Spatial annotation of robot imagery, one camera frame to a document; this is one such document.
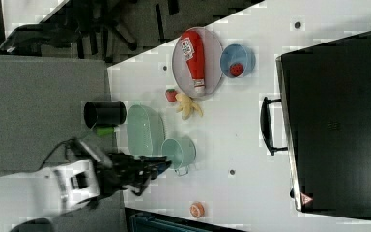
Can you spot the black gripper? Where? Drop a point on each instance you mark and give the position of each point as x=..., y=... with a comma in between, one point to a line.
x=127, y=172

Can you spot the green cup with handle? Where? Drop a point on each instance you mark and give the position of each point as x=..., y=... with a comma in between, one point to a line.
x=181, y=152

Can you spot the grey round plate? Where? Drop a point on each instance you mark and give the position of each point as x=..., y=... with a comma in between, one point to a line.
x=213, y=74

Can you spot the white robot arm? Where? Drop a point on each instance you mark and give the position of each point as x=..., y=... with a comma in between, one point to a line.
x=29, y=201

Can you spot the red strawberry in bowl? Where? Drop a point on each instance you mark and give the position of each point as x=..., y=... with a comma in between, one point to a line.
x=236, y=69

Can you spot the orange slice toy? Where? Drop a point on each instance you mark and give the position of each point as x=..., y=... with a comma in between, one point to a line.
x=197, y=209

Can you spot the green oval colander basket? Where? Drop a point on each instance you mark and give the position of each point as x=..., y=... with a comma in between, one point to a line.
x=145, y=131

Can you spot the yellow toy banana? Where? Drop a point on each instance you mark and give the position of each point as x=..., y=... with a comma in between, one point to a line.
x=187, y=106

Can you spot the black silver toaster oven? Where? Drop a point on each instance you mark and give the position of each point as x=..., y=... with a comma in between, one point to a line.
x=325, y=93

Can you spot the green small object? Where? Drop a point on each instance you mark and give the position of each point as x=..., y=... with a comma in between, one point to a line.
x=104, y=131

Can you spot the red toy strawberry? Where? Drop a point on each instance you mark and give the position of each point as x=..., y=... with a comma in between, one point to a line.
x=170, y=95

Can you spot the red ketchup bottle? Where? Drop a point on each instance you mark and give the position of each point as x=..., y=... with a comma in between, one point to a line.
x=193, y=51

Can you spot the black cylindrical cup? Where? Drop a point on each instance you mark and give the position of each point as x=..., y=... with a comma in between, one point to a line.
x=104, y=113

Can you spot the blue small bowl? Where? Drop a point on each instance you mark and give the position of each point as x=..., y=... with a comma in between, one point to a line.
x=237, y=53

